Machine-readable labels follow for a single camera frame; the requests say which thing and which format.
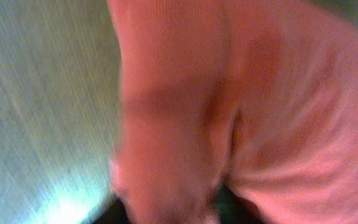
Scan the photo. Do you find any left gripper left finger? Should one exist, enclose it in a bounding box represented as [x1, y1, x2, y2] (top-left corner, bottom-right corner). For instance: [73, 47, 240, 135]
[91, 197, 131, 224]

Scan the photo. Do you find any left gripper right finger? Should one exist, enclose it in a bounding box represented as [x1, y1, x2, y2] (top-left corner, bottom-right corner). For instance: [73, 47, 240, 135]
[214, 185, 263, 224]

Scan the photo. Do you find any orange red printed t-shirt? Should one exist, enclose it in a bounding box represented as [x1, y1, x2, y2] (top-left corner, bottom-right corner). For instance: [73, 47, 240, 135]
[109, 1, 358, 223]

